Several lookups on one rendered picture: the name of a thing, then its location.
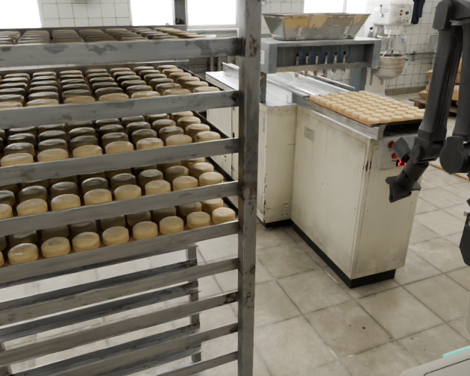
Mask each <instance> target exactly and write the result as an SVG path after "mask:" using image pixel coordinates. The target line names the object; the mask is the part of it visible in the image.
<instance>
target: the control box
mask: <svg viewBox="0 0 470 376"><path fill-rule="evenodd" d="M406 136H411V137H412V138H413V139H415V136H418V133H417V134H405V135H398V136H392V137H383V139H381V140H379V147H378V153H377V162H376V167H377V168H379V169H385V168H391V167H396V166H399V165H400V164H399V165H398V161H399V158H396V159H394V158H393V157H392V155H393V153H394V151H393V150H392V149H391V148H389V143H390V142H391V141H393V142H396V141H397V140H399V138H400V137H406ZM400 166H405V165H404V163H401V165H400Z"/></svg>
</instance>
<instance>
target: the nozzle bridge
mask: <svg viewBox="0 0 470 376"><path fill-rule="evenodd" d="M381 43H382V40H380V39H374V38H368V37H358V36H356V37H355V38H354V39H343V40H301V41H282V40H275V39H273V38H272V37H271V38H261V52H260V103H263V102H266V81H267V74H276V72H299V71H312V70H325V69H350V68H351V73H350V80H349V86H351V87H355V88H354V92H358V91H364V90H365V84H366V73H367V67H370V68H378V64H379V59H380V48H381ZM339 45H341V48H342V50H341V55H340V57H339V58H338V59H337V62H336V64H335V63H333V56H334V53H335V51H337V57H338V56H339V53H340V47H339ZM349 45H350V47H351V52H350V55H349V57H348V58H347V59H346V62H345V63H342V56H343V55H344V51H346V54H347V55H346V57H347V56H348V54H349ZM301 46H302V48H303V54H302V58H301ZM311 46H312V47H313V54H312V57H311V59H310V56H311V51H312V49H311ZM320 46H322V49H321V47H320ZM330 46H331V47H332V53H331V56H330ZM321 50H322V56H321ZM316 52H318V53H319V54H318V56H319V58H320V56H321V58H320V60H319V62H318V65H315V64H314V63H315V56H316ZM325 52H327V53H328V57H330V59H328V64H324V58H325ZM297 53H299V60H300V58H301V60H300V61H299V66H296V65H295V57H296V54H297ZM306 53H309V59H310V60H309V65H308V66H306V65H305V57H306Z"/></svg>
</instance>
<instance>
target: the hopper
mask: <svg viewBox="0 0 470 376"><path fill-rule="evenodd" d="M262 15H263V18H264V19H265V21H266V24H267V26H268V28H269V31H270V33H271V35H272V38H273V39H275V40H282V41H301V40H343V39H354V38H355V37H356V36H357V34H358V32H359V31H360V29H361V28H362V26H363V25H364V23H365V22H366V20H367V19H368V18H369V16H370V15H371V13H346V12H332V13H262Z"/></svg>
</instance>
